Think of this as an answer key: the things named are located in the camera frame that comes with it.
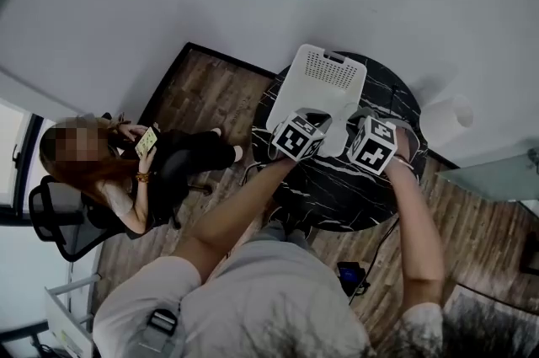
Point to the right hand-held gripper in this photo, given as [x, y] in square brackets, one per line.
[370, 148]

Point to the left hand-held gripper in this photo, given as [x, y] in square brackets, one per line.
[297, 137]

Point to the white plastic basket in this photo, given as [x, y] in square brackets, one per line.
[318, 97]

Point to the person's right forearm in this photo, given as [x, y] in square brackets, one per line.
[414, 230]

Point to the person's left forearm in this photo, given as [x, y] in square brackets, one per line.
[236, 217]

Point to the black marble round table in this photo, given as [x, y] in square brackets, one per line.
[337, 196]

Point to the white cylindrical object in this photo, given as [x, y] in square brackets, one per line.
[446, 118]

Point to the person's grey trousers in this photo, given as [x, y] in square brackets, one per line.
[280, 234]

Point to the glass table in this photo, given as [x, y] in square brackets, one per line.
[492, 175]

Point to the black device with blue screen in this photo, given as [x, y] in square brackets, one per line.
[350, 276]

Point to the person's grey t-shirt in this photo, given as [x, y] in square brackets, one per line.
[261, 306]

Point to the black clip-on device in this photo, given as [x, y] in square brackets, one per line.
[162, 322]

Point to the black mesh office chair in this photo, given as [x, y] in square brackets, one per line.
[54, 213]

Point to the white metal rack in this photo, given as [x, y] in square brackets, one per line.
[67, 318]

